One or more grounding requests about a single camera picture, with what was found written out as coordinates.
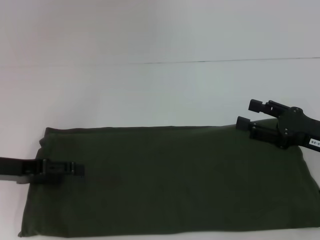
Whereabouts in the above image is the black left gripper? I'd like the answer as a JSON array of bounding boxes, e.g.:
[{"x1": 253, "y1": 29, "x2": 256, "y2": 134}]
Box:
[{"x1": 0, "y1": 156, "x2": 86, "y2": 186}]

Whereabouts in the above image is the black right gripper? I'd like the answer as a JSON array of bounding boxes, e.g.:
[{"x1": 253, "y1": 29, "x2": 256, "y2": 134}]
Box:
[{"x1": 235, "y1": 98, "x2": 320, "y2": 153}]

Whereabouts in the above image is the dark green FREE! t-shirt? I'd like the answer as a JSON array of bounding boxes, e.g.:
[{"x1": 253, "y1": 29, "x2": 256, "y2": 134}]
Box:
[{"x1": 17, "y1": 118, "x2": 320, "y2": 238}]

